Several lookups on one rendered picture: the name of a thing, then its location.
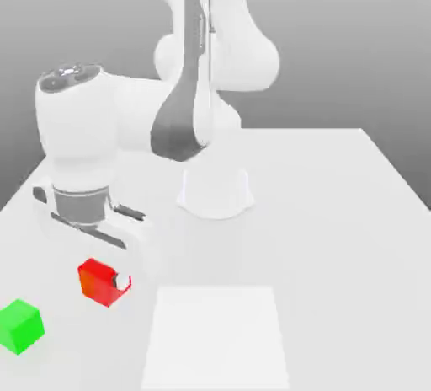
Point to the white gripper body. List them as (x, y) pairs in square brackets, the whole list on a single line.
[(101, 241)]

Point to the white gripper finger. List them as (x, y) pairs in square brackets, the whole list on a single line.
[(122, 281)]

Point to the small red cube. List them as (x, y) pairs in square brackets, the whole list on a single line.
[(96, 283)]

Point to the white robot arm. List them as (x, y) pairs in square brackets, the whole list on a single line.
[(77, 134)]

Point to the small green cube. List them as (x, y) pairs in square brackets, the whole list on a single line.
[(20, 327)]

